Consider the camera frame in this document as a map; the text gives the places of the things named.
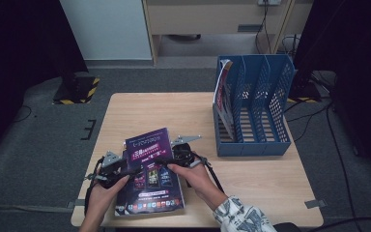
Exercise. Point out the grey tape piece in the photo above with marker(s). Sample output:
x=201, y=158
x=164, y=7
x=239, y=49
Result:
x=75, y=203
x=315, y=203

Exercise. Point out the black floor tape mark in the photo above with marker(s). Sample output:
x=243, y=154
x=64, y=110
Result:
x=91, y=129

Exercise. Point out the black and red magazine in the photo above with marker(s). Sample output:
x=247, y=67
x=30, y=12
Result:
x=220, y=100

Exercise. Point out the blue plastic file rack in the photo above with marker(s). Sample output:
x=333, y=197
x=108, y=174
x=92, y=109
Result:
x=251, y=148

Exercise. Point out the purple magazine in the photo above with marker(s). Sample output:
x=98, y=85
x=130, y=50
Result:
x=151, y=190

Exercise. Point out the white power strip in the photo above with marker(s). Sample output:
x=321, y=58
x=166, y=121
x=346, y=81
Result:
x=269, y=2

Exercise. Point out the person's right hand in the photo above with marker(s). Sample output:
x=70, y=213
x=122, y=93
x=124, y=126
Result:
x=199, y=182

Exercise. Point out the black striped stand base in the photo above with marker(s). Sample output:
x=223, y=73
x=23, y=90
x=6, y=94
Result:
x=77, y=92
x=304, y=92

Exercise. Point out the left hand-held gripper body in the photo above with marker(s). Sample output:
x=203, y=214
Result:
x=112, y=170

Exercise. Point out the beige wooden desk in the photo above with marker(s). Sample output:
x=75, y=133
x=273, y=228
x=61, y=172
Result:
x=206, y=17

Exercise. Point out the white cabinet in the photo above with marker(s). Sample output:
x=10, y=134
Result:
x=106, y=29

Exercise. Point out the person's left hand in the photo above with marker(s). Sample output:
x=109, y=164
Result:
x=101, y=203

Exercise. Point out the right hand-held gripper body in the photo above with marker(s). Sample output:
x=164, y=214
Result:
x=185, y=156

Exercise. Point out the grey floor tape strip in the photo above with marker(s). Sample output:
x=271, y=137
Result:
x=29, y=208

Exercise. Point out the black curtain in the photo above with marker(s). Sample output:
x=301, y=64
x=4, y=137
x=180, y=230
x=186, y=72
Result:
x=360, y=64
x=19, y=48

